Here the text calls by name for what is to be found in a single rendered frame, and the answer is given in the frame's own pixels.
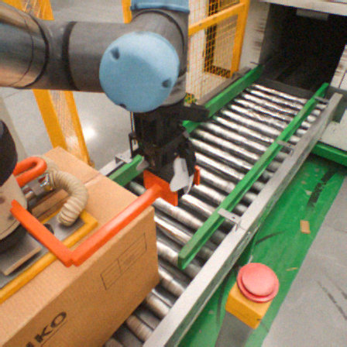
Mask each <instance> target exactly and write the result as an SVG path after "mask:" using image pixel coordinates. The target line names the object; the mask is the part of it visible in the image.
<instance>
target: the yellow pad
mask: <svg viewBox="0 0 347 347"><path fill-rule="evenodd" d="M60 210H61V209H59V210H58V211H56V212H55V213H53V214H52V215H51V216H49V217H48V218H46V219H45V220H43V221H42V222H40V223H41V224H42V225H44V226H45V227H46V228H47V229H48V230H49V231H50V233H51V234H53V235H54V236H55V237H56V238H57V239H58V240H60V241H61V242H62V243H63V244H64V245H65V246H66V247H67V248H68V249H69V248H71V247H72V246H73V245H75V244H76V243H77V242H79V241H80V240H81V239H82V238H84V237H85V236H86V235H87V234H88V233H89V232H91V231H92V230H93V229H95V228H96V227H97V226H98V221H97V220H96V219H95V218H93V217H92V216H91V215H89V214H88V213H87V212H86V211H85V210H84V209H82V211H80V214H79V216H78V217H77V220H76V221H75V223H73V224H72V225H71V226H69V225H64V224H61V223H60V222H58V220H57V216H58V214H59V213H60ZM28 233H29V234H30V236H31V237H32V238H33V239H34V240H35V241H36V242H37V243H38V244H39V245H40V247H41V250H40V251H38V252H37V253H35V254H34V255H33V256H31V257H30V258H28V259H27V261H25V262H24V263H22V264H21V265H20V266H18V267H17V268H15V269H14V270H13V271H12V272H11V273H9V274H8V275H5V274H4V273H3V272H2V270H1V269H0V304H1V303H3V302H4V301H5V300H6V299H8V298H9V297H10V296H12V295H13V294H14V293H15V292H16V291H17V290H19V289H20V288H21V287H23V286H24V285H25V284H26V283H28V282H29V281H30V280H31V279H32V278H34V277H35V276H36V275H37V274H39V273H40V272H41V271H43V269H44V268H45V267H47V266H48V265H49V264H51V263H52V262H53V261H54V260H56V259H57V258H56V257H55V256H54V255H52V254H51V253H50V252H49V251H48V250H47V249H46V248H45V247H44V246H43V245H42V244H41V243H40V242H39V241H38V240H37V239H36V238H35V237H34V236H33V234H32V233H31V232H30V231H28Z"/></svg>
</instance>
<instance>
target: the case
mask: <svg viewBox="0 0 347 347"><path fill-rule="evenodd" d="M43 156H46V157H48V158H50V159H51V160H53V161H54V162H55V163H56V165H57V166H58V169H59V171H61V172H67V173H69V174H71V175H73V176H75V177H76V178H77V179H78V180H80V181H81V182H82V183H83V185H85V187H86V188H87V189H88V194H89V199H88V204H87V205H86V206H84V210H85V211H86V212H87V213H88V214H89V215H91V216H92V217H93V218H95V219H96V220H97V221H98V226H97V227H96V228H95V229H93V230H92V231H91V232H89V233H88V234H87V235H86V236H85V237H84V238H82V239H81V240H80V241H79V242H77V243H76V244H75V245H73V246H72V247H71V248H69V250H71V251H74V250H75V249H76V248H77V247H78V246H79V245H81V244H82V243H83V242H84V241H86V240H87V239H88V238H90V237H91V236H92V235H93V234H95V233H96V232H97V231H98V230H100V229H101V228H102V227H104V226H105V224H106V223H108V222H109V221H110V220H112V219H113V218H114V217H115V216H116V215H117V214H118V213H120V212H121V211H122V210H123V209H125V208H126V207H127V206H129V205H130V204H131V203H133V202H134V201H135V200H136V199H138V198H139V197H137V196H136V195H134V194H133V193H132V192H129V191H127V190H126V189H125V188H123V187H121V186H120V185H118V184H117V183H115V182H114V181H112V180H110V179H109V178H107V177H106V176H104V175H103V174H100V173H99V172H98V171H97V170H96V169H94V168H92V167H90V166H89V165H87V164H86V163H85V162H83V161H81V160H79V159H78V158H77V157H75V156H74V155H72V154H71V153H69V152H67V151H66V150H65V149H63V148H60V147H59V146H57V147H56V148H54V149H52V150H51V151H49V152H47V153H45V154H43ZM68 200H70V195H69V194H68V193H67V192H66V191H65V190H63V189H62V190H61V191H59V192H57V193H56V194H55V195H53V196H51V197H50V198H48V199H47V200H46V201H44V202H43V203H42V204H40V205H39V206H37V207H36V208H34V209H33V210H32V213H33V217H35V218H36V219H37V220H38V221H39V222H42V221H43V220H45V219H46V218H48V217H49V216H51V215H52V214H53V213H55V212H56V211H58V210H59V209H61V208H62V207H63V206H64V204H66V203H67V201H68ZM159 282H160V278H159V266H158V255H157V242H156V219H155V208H153V207H152V206H151V205H150V206H149V207H148V208H147V209H145V210H144V211H143V212H142V213H141V214H140V215H138V216H137V217H136V218H135V219H133V220H132V221H131V222H130V224H129V225H127V226H126V227H125V228H124V229H122V230H121V231H120V232H119V233H118V234H117V235H115V236H114V237H113V238H112V239H110V240H109V241H108V242H107V243H106V244H104V245H103V246H102V247H101V248H100V249H99V250H98V251H97V252H96V253H94V254H92V255H91V256H90V257H89V259H87V260H86V261H85V262H84V263H83V264H82V265H80V266H79V267H76V266H74V265H73V266H71V267H70V268H66V267H65V266H64V265H63V264H62V262H61V261H59V260H58V259H56V260H54V261H53V262H52V263H51V264H49V265H48V266H47V267H45V268H44V269H43V271H41V272H40V273H39V274H37V275H36V276H35V277H34V278H32V279H31V280H30V281H29V282H28V283H26V284H25V285H24V286H23V287H21V288H20V289H19V290H17V291H16V292H15V293H14V294H13V295H12V296H10V297H9V298H8V299H6V300H5V301H4V302H3V303H1V304H0V347H101V346H102V345H103V344H104V343H105V342H106V341H107V339H108V338H109V337H110V336H111V335H113V333H114V332H115V331H116V330H117V329H118V328H119V326H120V325H121V324H122V323H123V322H124V321H125V320H126V319H127V317H128V316H130V314H131V313H132V312H133V311H134V310H135V309H136V308H137V306H138V305H139V304H140V303H141V302H142V301H143V299H144V298H145V297H146V296H147V295H148V294H149V292H151V291H152V290H153V289H154V288H155V287H156V285H157V284H158V283H159Z"/></svg>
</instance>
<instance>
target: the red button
mask: <svg viewBox="0 0 347 347"><path fill-rule="evenodd" d="M237 284H238V287H239V290H240V292H241V294H242V295H243V296H244V297H245V298H246V299H247V300H249V301H252V302H253V303H257V304H265V303H268V302H270V300H272V299H273V298H274V296H276V295H277V292H278V290H279V281H278V279H277V276H276V274H275V273H274V272H273V271H272V270H271V269H270V268H269V267H266V266H264V265H262V264H259V263H250V264H247V265H245V266H244V267H243V268H242V269H241V270H240V271H239V275H238V278H237Z"/></svg>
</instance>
